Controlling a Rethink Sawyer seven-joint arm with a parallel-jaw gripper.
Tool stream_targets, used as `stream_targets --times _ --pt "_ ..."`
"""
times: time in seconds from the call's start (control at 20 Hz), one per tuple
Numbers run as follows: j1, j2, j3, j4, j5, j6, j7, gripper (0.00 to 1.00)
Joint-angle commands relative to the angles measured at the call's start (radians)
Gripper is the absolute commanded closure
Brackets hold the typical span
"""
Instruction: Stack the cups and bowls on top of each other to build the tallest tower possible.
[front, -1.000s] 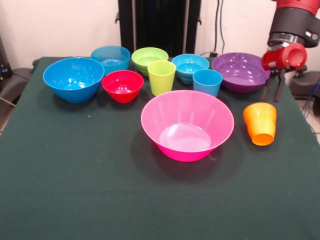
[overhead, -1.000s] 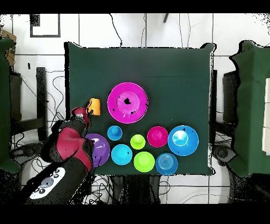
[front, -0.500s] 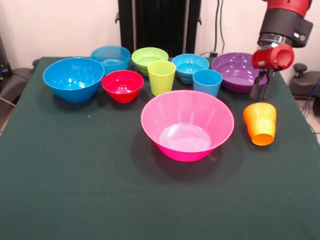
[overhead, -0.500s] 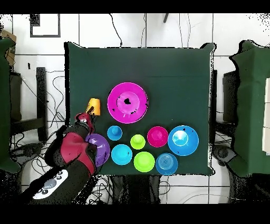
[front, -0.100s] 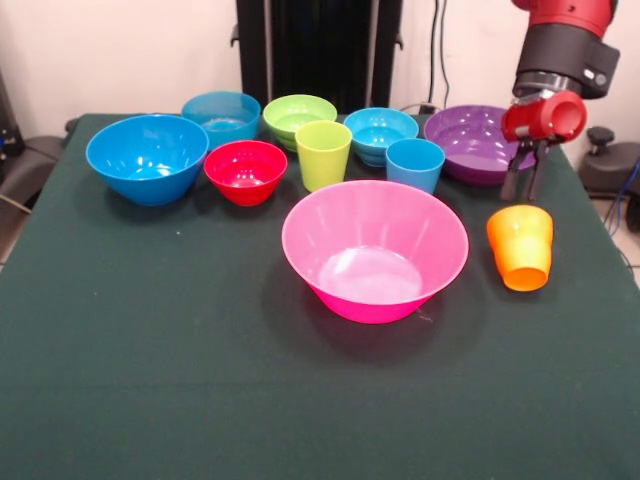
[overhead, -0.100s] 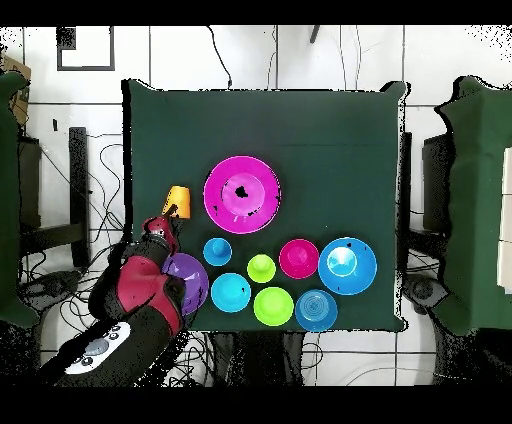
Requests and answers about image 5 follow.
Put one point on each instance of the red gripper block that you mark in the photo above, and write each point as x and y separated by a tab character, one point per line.
540	120

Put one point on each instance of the large purple bowl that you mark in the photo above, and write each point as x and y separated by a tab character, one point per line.
470	145

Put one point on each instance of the large pink bowl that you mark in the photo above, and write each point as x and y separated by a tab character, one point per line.
375	225

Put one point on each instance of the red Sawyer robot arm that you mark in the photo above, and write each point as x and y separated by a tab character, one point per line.
560	50

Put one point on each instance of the dark grey machine base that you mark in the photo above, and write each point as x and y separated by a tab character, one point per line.
610	170
30	165

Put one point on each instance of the blue cup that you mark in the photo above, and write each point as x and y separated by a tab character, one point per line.
415	170

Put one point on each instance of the small cyan bowl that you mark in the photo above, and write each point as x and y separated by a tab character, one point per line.
375	132

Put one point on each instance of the green cup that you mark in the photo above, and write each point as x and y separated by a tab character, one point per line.
322	165

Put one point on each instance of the small green bowl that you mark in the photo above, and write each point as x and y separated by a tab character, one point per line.
290	112

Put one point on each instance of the small red bowl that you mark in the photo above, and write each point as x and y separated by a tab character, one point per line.
245	185

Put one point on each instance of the small blue bowl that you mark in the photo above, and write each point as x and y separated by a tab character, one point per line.
220	132

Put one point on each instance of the large blue bowl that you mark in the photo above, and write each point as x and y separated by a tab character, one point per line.
145	165

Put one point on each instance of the dark green tablecloth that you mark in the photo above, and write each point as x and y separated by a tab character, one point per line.
150	325

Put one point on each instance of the black equipment case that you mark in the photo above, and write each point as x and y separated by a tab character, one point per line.
6	125

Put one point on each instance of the black pedestal column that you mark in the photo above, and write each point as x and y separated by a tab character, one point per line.
320	50

